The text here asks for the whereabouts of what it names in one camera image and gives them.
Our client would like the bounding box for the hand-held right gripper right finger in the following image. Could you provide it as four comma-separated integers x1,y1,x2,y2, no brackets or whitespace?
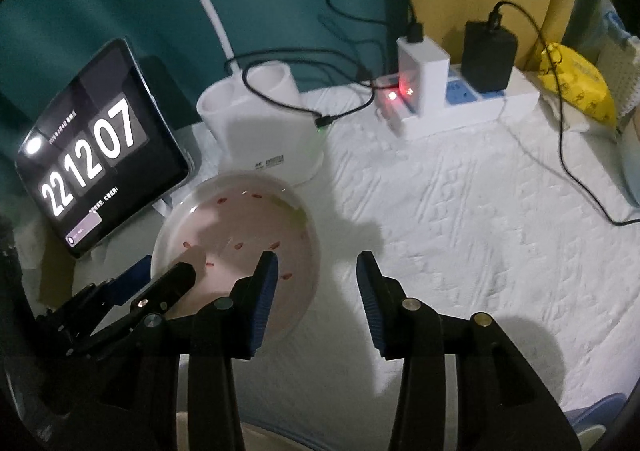
356,251,581,451

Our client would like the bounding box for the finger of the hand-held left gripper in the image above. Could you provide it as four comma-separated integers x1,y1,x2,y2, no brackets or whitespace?
65,263,197,357
55,256,152,332

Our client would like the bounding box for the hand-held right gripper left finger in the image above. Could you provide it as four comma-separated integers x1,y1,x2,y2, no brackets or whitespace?
100,251,279,451

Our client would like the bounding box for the white bowl with pink inside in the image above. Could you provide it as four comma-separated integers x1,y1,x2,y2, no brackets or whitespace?
151,171,321,342

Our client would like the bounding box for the white quilted tablecloth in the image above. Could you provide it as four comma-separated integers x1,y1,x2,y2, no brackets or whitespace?
15,66,640,451

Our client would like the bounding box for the tablet showing clock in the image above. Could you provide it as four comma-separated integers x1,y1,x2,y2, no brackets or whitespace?
14,37,193,259

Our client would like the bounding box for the white desk lamp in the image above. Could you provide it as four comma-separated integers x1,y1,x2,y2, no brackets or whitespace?
165,0,326,186

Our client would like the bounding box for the white power strip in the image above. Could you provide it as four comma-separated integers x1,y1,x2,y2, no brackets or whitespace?
375,66,541,141

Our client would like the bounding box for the white charger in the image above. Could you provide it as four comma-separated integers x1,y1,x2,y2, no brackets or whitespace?
396,36,449,116

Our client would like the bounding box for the blue bowl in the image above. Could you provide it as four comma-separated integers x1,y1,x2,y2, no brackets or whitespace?
570,393,628,437

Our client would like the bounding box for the black charger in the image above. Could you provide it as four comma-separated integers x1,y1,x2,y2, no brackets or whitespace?
460,20,518,92

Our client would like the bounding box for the yellow packet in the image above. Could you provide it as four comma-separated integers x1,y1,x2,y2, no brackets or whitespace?
532,42,618,128

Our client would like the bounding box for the white perforated basket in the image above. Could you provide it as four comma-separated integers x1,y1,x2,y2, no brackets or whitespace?
600,34,640,119

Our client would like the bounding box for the black cable of white charger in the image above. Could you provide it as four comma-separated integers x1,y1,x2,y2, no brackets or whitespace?
224,0,426,132

